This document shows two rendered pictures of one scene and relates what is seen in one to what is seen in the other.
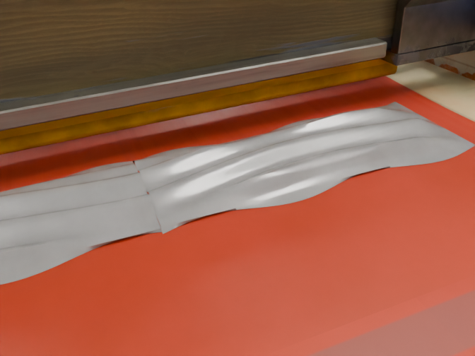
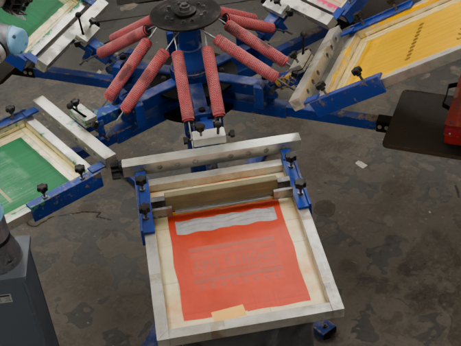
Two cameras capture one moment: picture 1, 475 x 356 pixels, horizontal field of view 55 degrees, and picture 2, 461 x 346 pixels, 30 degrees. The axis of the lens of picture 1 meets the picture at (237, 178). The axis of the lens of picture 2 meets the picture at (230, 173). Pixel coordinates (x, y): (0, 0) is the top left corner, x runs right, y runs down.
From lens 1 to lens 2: 284 cm
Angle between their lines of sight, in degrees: 13
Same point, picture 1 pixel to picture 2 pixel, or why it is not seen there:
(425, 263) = (256, 234)
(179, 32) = (233, 195)
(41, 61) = (213, 200)
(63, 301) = (216, 233)
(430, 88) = (282, 203)
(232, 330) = (232, 238)
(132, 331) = (223, 237)
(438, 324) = (252, 240)
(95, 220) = (219, 224)
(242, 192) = (239, 222)
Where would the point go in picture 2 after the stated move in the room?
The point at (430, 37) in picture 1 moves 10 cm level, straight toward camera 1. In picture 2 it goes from (280, 195) to (265, 211)
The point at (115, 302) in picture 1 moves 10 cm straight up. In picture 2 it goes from (221, 234) to (219, 213)
